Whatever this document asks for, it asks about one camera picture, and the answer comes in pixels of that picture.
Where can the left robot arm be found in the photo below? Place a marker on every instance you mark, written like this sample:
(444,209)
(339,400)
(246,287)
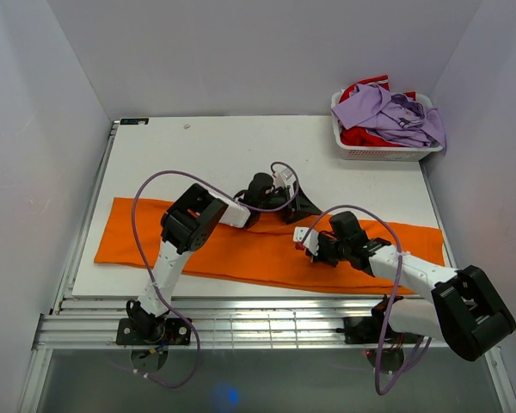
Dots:
(187,225)

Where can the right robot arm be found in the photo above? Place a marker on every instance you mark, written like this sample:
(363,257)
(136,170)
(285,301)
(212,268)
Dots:
(460,307)

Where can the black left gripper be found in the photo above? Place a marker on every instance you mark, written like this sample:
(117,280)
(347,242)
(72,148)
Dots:
(301,208)

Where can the black label on table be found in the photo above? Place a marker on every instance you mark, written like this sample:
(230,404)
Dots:
(134,121)

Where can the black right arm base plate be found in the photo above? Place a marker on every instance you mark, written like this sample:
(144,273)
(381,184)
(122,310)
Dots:
(366,330)

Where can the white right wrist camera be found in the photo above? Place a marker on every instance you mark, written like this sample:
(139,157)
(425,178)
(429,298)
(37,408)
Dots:
(306,239)

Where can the lilac shirt in basket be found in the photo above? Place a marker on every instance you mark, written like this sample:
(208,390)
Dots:
(394,117)

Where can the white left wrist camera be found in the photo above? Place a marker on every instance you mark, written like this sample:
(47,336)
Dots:
(284,178)

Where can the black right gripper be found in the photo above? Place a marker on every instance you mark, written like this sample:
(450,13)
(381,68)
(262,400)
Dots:
(319,258)

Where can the white plastic laundry basket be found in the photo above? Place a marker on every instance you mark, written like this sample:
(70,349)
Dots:
(382,153)

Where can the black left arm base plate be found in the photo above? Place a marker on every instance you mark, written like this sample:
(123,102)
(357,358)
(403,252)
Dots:
(170,331)

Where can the red garment in basket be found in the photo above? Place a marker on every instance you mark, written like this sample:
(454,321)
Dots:
(360,136)

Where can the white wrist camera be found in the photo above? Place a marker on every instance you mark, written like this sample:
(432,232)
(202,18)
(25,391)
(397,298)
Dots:
(284,178)
(306,239)

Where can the orange trousers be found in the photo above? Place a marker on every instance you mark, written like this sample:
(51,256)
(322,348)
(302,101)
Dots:
(265,254)

